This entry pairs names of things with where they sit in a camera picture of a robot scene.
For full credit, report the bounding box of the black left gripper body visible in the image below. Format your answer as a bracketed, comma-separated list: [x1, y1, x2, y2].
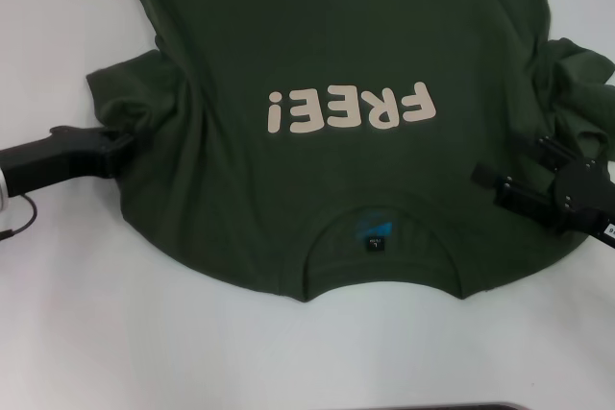
[0, 126, 114, 198]

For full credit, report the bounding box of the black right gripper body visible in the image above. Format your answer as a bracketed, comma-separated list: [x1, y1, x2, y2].
[550, 158, 615, 249]

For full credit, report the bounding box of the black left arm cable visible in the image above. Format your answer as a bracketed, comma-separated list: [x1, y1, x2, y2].
[0, 192, 39, 241]

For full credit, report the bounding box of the dark green FREE! t-shirt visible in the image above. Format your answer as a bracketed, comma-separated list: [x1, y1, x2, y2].
[86, 0, 615, 304]

